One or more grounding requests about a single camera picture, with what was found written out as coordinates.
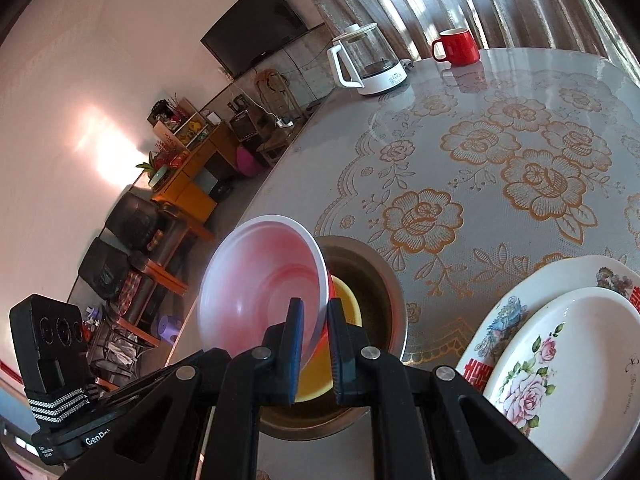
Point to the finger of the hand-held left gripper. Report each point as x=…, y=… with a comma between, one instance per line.
x=142, y=386

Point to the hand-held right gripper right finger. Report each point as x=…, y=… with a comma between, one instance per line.
x=340, y=345

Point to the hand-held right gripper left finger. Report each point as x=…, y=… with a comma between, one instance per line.
x=296, y=340

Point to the yellow plastic bowl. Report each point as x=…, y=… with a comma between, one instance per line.
x=351, y=305

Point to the red plastic bowl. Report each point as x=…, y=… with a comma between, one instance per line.
x=260, y=280

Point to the large stainless steel bowl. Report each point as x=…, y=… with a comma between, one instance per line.
x=377, y=285

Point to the white plate with dragon print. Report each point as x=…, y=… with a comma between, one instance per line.
x=505, y=320

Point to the white plate with pink roses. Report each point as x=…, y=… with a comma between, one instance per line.
x=580, y=350

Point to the purple plastic stool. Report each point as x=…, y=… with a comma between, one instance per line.
x=167, y=330

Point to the black cushioned wooden armchair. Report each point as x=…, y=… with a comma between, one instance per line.
x=107, y=270
x=135, y=220

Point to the orange wooden cabinet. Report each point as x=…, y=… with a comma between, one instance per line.
x=192, y=192

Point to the pink plastic basin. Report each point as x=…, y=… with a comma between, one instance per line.
x=250, y=160

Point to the potted green plant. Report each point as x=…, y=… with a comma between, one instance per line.
x=155, y=170

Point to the white power strip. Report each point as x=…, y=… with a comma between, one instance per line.
x=285, y=122

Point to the dark speaker box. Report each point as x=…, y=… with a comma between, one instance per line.
x=244, y=126

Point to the gold floral plastic tablecloth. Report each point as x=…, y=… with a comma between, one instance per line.
x=500, y=160

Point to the wicker chair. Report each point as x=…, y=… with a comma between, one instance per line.
x=275, y=90

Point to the white glass electric kettle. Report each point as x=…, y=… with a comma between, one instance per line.
x=370, y=60

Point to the red mug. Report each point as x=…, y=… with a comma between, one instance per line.
x=460, y=47

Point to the black wall television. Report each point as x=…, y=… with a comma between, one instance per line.
x=255, y=27

